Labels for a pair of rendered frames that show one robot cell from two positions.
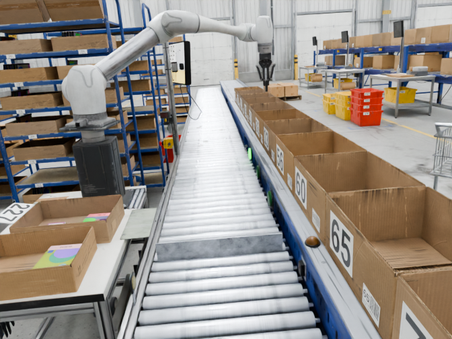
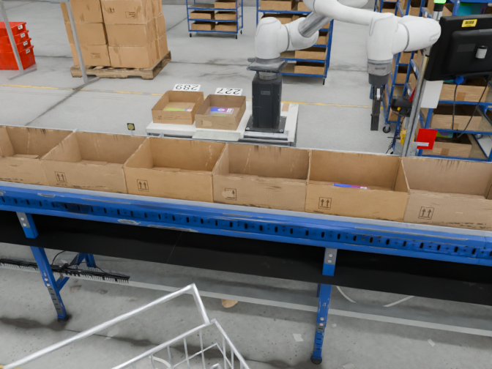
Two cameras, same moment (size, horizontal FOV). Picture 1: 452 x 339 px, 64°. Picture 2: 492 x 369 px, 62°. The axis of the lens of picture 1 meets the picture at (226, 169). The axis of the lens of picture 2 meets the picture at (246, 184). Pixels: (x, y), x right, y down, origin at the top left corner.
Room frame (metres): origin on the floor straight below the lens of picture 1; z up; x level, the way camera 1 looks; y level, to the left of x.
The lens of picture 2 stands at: (2.19, -1.92, 1.94)
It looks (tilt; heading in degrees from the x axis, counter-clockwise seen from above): 33 degrees down; 103
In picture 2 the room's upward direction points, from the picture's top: 1 degrees counter-clockwise
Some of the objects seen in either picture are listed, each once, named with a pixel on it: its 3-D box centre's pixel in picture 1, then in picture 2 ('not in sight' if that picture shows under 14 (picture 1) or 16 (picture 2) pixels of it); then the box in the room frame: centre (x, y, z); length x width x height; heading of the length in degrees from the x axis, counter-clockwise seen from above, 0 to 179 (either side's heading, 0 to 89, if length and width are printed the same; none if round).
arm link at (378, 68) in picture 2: (264, 48); (379, 65); (2.35, -0.29, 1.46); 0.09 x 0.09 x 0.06
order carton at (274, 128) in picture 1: (295, 140); (263, 178); (1.93, -0.39, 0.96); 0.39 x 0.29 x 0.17; 2
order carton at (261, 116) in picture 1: (281, 127); (353, 186); (2.32, -0.38, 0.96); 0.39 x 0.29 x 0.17; 2
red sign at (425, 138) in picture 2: not in sight; (420, 138); (2.71, 0.39, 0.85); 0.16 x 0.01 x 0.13; 2
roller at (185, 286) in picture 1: (222, 285); not in sight; (1.00, 0.04, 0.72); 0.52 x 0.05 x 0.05; 92
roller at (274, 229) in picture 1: (219, 237); not in sight; (1.33, 0.05, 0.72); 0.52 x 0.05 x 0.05; 92
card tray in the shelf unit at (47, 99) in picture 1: (35, 99); not in sight; (2.97, 1.49, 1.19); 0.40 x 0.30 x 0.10; 91
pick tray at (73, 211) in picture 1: (72, 220); (221, 111); (1.43, 0.68, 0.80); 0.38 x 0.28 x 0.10; 92
